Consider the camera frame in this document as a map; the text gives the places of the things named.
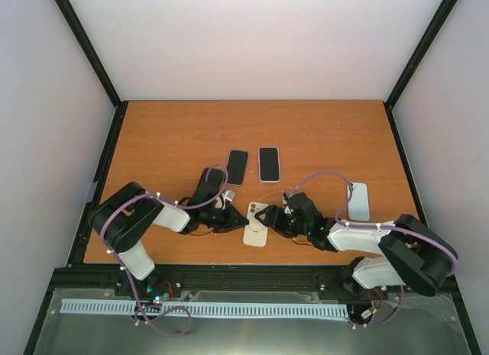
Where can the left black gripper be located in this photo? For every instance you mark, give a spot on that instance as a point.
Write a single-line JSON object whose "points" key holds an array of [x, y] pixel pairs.
{"points": [[230, 223]]}

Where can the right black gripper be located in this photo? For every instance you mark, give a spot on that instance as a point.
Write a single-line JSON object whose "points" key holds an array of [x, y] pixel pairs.
{"points": [[274, 224]]}

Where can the cream white phone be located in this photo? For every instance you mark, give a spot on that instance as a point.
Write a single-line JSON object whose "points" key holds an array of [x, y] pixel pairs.
{"points": [[255, 233]]}

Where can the black screen phone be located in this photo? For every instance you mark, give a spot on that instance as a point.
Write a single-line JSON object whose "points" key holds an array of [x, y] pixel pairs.
{"points": [[269, 164]]}

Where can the lilac phone case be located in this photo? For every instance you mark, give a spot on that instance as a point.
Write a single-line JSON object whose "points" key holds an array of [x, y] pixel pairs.
{"points": [[261, 179]]}

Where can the light blue phone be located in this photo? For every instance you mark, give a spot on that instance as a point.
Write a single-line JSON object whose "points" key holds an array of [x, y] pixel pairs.
{"points": [[358, 202]]}

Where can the black phone case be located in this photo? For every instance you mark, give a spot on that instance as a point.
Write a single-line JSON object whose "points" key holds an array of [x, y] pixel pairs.
{"points": [[212, 177]]}

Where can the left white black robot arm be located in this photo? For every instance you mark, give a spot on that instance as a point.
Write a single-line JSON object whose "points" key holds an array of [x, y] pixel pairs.
{"points": [[122, 220]]}

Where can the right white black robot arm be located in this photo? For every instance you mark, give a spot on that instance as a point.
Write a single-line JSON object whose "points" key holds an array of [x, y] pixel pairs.
{"points": [[403, 252]]}

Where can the left green controller board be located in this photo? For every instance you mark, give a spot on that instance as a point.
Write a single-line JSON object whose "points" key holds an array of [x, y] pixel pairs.
{"points": [[161, 294]]}

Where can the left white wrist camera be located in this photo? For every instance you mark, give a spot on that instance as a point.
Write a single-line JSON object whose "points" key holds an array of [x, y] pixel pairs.
{"points": [[224, 199]]}

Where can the black aluminium frame rail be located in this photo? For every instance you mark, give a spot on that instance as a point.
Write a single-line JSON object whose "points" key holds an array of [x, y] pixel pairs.
{"points": [[326, 281]]}

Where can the light blue cable duct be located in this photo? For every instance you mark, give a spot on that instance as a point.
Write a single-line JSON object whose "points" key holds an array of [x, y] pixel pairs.
{"points": [[214, 310]]}

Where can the right wired connector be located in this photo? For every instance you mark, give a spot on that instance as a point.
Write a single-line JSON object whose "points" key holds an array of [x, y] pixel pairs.
{"points": [[375, 299]]}

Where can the right black side rail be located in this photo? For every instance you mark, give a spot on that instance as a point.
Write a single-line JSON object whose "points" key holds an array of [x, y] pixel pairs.
{"points": [[405, 163]]}

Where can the black side rail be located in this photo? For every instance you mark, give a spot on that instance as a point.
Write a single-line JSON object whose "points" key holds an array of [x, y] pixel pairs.
{"points": [[405, 163], [84, 231]]}

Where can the left black side rail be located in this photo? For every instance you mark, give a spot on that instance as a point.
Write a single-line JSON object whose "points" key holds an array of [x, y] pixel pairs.
{"points": [[84, 231]]}

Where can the left black frame post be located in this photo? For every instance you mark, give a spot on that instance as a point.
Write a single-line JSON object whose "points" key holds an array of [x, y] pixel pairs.
{"points": [[72, 19]]}

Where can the black frame post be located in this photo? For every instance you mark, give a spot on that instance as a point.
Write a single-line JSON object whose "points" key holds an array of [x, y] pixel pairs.
{"points": [[72, 19], [425, 42]]}

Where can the right black frame post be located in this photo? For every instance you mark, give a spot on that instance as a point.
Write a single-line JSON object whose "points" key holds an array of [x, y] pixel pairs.
{"points": [[425, 42]]}

